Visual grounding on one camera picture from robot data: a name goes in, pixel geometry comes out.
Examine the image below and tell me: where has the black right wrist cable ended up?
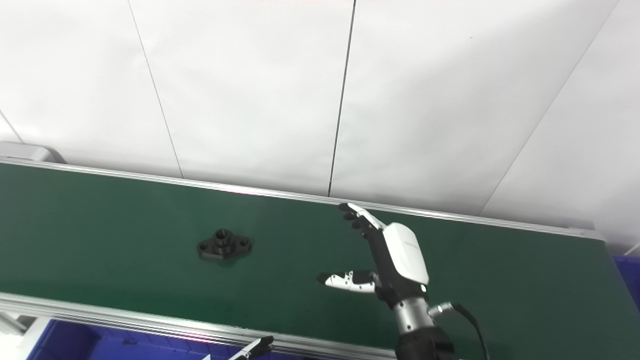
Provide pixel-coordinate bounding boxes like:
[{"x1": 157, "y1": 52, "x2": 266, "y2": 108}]
[{"x1": 429, "y1": 301, "x2": 491, "y2": 360}]

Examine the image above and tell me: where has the aluminium conveyor support bracket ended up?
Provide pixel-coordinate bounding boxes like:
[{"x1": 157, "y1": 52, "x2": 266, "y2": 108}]
[{"x1": 0, "y1": 311, "x2": 51, "y2": 360}]

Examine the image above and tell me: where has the aluminium conveyor side rail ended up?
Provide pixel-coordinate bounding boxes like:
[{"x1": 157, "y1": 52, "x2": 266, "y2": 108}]
[
  {"x1": 0, "y1": 291, "x2": 398, "y2": 360},
  {"x1": 0, "y1": 157, "x2": 606, "y2": 241}
]

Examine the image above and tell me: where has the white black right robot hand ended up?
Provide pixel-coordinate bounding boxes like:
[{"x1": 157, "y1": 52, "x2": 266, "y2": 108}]
[{"x1": 316, "y1": 202, "x2": 431, "y2": 308}]

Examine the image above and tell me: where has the grey conveyor end cover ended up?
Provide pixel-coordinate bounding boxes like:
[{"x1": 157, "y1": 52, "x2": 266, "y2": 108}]
[{"x1": 0, "y1": 141, "x2": 66, "y2": 164}]

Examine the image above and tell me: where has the black flanged metal part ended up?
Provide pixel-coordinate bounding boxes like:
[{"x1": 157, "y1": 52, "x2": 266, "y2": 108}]
[{"x1": 196, "y1": 228, "x2": 252, "y2": 261}]

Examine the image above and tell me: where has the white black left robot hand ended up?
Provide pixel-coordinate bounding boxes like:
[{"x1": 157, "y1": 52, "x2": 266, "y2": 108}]
[{"x1": 227, "y1": 336, "x2": 275, "y2": 360}]

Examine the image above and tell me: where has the green conveyor belt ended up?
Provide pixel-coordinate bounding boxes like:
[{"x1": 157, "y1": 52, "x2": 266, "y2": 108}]
[{"x1": 0, "y1": 162, "x2": 640, "y2": 360}]

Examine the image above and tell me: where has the blue plastic bin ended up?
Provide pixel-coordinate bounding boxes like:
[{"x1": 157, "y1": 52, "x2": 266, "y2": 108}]
[
  {"x1": 612, "y1": 254, "x2": 640, "y2": 311},
  {"x1": 27, "y1": 319, "x2": 301, "y2": 360}
]

